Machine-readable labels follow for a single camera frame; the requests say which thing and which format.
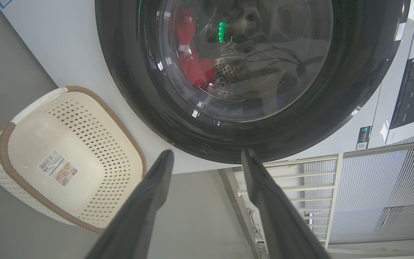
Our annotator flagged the red and white garment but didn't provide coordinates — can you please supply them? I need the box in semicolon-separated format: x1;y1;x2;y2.
174;9;216;88

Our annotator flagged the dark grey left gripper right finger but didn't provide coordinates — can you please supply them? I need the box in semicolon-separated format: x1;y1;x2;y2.
241;149;331;259

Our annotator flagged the white metal railing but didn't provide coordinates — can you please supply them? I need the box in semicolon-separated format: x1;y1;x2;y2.
225;140;414;252

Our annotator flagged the cream perforated laundry basket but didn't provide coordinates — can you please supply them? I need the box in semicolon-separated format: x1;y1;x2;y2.
0;86;147;234

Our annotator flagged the white washing machine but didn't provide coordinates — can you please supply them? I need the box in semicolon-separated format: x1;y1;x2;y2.
0;0;414;175

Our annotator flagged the washing machine drum opening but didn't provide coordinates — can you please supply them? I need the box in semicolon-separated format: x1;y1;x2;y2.
207;52;258;102

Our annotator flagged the paper label sticker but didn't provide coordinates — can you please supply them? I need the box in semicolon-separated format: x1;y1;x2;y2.
38;150;78;187

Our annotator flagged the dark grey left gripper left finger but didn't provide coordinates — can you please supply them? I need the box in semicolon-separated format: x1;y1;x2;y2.
85;150;174;259

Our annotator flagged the black QR code sticker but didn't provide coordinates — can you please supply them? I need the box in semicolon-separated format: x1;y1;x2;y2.
355;126;373;151

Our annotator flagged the dark round washer door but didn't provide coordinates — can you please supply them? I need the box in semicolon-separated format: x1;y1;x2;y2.
95;0;410;164

